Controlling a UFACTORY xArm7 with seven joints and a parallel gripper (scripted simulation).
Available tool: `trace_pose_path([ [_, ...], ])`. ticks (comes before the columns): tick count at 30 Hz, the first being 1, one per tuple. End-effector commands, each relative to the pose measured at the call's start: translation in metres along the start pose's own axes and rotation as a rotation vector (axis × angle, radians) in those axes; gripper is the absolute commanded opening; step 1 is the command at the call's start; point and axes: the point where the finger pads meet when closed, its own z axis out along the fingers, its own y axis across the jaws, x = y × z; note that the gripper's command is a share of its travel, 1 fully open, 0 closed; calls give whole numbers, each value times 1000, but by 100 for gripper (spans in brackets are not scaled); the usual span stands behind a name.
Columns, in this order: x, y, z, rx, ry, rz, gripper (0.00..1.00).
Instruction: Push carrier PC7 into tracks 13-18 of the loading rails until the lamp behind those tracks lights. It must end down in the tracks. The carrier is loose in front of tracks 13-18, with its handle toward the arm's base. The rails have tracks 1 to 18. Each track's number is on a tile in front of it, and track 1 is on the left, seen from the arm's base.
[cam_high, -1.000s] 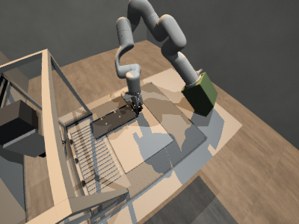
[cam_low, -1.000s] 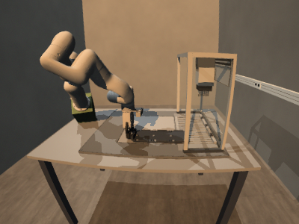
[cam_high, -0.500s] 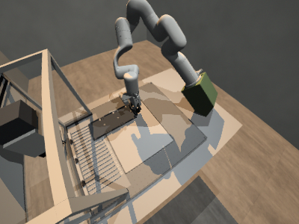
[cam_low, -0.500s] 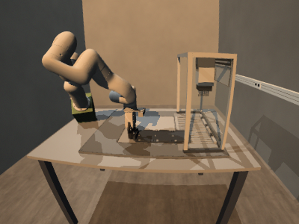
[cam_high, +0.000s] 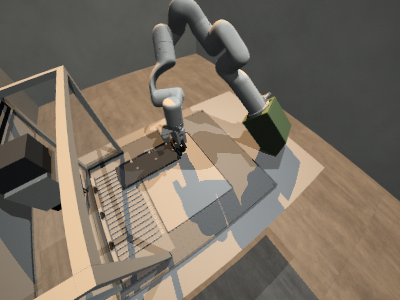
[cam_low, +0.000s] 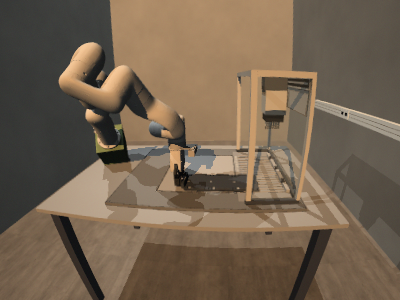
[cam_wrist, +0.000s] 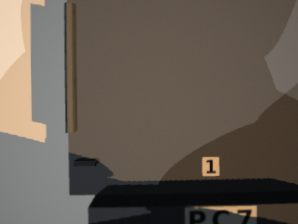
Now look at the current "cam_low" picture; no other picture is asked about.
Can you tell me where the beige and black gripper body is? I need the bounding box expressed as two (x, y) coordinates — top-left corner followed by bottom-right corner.
(169, 148), (185, 172)

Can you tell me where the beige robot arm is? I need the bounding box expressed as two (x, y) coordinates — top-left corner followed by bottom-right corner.
(59, 42), (197, 157)

